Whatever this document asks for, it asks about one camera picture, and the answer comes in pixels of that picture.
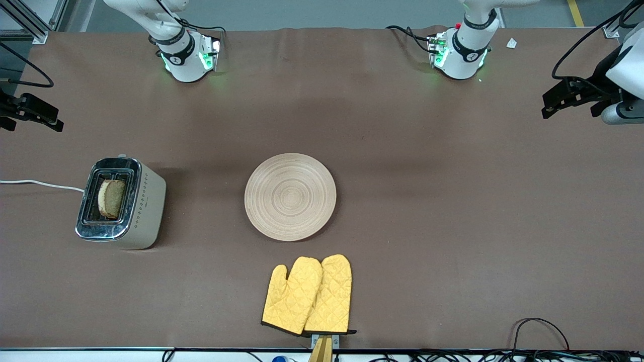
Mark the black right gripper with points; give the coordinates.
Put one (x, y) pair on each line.
(6, 109)

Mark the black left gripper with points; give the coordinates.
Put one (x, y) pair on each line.
(600, 82)

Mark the brown bread toast slice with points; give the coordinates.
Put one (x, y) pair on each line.
(113, 198)

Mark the round light wooden plate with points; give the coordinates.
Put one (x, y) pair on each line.
(290, 197)

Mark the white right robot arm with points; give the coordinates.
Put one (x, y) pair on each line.
(183, 60)

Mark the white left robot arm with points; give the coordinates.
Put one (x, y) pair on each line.
(468, 55)

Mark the small white paper scrap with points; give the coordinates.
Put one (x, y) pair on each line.
(511, 43)

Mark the cream and chrome toaster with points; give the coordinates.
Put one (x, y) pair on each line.
(148, 211)

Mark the brown table cover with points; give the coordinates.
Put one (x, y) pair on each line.
(402, 281)

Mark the yellow quilted oven mitt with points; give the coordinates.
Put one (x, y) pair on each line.
(292, 296)
(332, 296)

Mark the aluminium frame profile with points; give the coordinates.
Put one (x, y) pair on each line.
(30, 26)
(611, 31)

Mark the grey metal mounting bracket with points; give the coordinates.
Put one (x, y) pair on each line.
(335, 341)

